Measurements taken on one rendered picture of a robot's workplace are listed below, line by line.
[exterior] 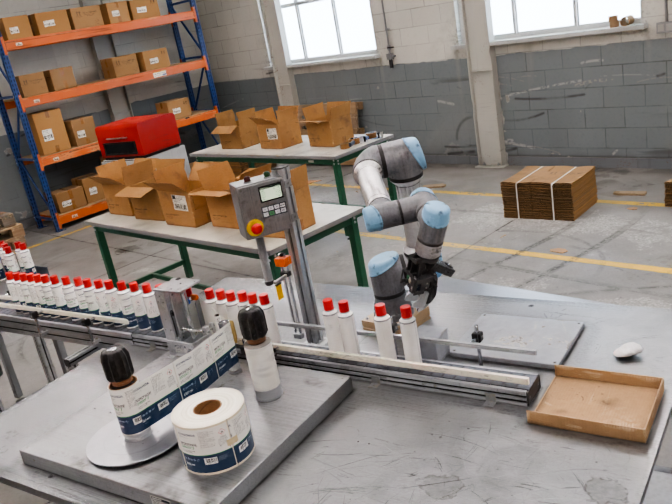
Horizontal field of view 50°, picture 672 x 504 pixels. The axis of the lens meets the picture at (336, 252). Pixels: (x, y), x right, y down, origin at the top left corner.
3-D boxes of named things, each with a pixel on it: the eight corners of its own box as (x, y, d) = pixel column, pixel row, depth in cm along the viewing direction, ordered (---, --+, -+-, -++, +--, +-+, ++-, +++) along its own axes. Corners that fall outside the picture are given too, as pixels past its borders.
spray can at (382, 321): (378, 365, 230) (368, 307, 223) (386, 357, 234) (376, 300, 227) (392, 367, 227) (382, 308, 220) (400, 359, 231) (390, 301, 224)
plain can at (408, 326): (403, 368, 225) (393, 309, 219) (410, 360, 229) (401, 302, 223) (418, 370, 222) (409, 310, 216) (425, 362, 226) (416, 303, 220)
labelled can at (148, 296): (149, 332, 289) (136, 286, 283) (158, 327, 293) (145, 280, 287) (158, 334, 287) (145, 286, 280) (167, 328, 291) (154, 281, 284)
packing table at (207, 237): (111, 313, 575) (83, 221, 550) (192, 276, 626) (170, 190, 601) (296, 375, 421) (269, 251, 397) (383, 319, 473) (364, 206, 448)
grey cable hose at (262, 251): (263, 286, 261) (250, 231, 254) (268, 282, 263) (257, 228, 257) (270, 286, 259) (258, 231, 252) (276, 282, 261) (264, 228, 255)
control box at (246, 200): (240, 235, 252) (228, 183, 246) (285, 222, 257) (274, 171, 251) (248, 241, 243) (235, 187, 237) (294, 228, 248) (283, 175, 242)
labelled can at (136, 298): (136, 330, 294) (123, 284, 287) (146, 325, 298) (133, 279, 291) (145, 332, 291) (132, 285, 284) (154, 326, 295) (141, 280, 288)
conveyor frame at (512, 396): (133, 344, 294) (130, 334, 292) (152, 332, 302) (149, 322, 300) (529, 407, 202) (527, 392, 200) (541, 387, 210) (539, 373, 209)
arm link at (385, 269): (371, 287, 269) (363, 254, 264) (406, 279, 269) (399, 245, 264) (375, 299, 257) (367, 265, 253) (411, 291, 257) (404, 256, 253)
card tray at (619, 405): (527, 423, 195) (526, 410, 194) (555, 375, 215) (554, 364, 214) (645, 443, 178) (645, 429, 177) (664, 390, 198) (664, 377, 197)
